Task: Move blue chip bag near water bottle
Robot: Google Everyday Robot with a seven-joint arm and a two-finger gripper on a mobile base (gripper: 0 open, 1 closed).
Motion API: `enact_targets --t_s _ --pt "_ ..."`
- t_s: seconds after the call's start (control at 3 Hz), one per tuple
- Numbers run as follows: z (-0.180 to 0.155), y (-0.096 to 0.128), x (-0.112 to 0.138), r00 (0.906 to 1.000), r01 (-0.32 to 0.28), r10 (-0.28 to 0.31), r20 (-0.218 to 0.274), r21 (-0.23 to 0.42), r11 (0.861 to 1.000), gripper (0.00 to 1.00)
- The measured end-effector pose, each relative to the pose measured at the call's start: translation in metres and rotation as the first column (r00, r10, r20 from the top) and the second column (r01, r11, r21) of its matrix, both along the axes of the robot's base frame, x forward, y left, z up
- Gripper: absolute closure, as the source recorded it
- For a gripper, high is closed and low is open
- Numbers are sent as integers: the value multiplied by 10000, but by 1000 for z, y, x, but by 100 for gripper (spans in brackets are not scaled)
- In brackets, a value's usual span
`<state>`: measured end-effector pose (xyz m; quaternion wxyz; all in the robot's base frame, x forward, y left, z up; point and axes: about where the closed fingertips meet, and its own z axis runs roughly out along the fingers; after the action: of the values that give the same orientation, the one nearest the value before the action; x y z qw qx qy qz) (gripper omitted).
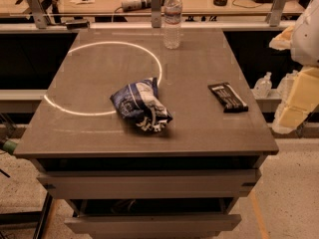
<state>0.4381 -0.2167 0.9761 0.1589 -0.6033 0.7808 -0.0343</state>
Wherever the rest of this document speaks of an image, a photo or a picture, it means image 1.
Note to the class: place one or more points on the black snack bar packet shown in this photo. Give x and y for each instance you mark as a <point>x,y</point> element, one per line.
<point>228,97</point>

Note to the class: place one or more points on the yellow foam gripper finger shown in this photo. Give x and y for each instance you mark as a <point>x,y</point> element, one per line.
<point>303,97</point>

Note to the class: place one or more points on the middle metal bracket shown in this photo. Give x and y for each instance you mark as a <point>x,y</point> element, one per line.
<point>156,13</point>

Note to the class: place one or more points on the upper cabinet drawer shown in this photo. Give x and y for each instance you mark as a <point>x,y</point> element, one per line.
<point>150,184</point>

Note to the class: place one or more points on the lower cabinet drawer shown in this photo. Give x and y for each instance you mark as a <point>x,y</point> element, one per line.
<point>161,226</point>

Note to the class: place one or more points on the left metal bracket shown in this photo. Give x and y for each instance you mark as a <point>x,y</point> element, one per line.
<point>38,13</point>

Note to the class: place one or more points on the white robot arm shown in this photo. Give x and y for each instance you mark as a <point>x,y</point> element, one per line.
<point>309,17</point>

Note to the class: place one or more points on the cabinet drawer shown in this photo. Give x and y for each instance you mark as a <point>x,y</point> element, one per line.
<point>150,184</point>
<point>161,226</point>

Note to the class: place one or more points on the small clear sanitizer bottle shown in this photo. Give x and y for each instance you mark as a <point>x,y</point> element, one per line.
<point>263,86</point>

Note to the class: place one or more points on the clear water bottle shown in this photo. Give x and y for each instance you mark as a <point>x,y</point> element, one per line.
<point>172,23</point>

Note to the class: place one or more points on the green capped pipe end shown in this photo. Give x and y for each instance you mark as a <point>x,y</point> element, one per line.
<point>8,145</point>

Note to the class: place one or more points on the blue chip bag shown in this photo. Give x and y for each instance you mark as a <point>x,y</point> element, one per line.
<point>139,103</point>

